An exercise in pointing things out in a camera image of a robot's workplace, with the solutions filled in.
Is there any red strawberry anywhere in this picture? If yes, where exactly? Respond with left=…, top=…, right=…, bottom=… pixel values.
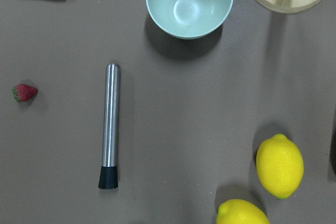
left=12, top=83, right=38, bottom=103

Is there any upper yellow lemon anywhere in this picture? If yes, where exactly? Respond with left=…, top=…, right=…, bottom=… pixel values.
left=256, top=134, right=305, bottom=199

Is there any yellow lemon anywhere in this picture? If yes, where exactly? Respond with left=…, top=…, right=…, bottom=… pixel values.
left=256, top=134, right=305, bottom=199
left=216, top=199, right=270, bottom=224

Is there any lower yellow lemon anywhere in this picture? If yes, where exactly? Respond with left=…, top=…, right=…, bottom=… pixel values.
left=216, top=199, right=270, bottom=224

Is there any mint green bowl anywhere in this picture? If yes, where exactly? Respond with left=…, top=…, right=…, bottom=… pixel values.
left=145, top=0, right=234, bottom=39

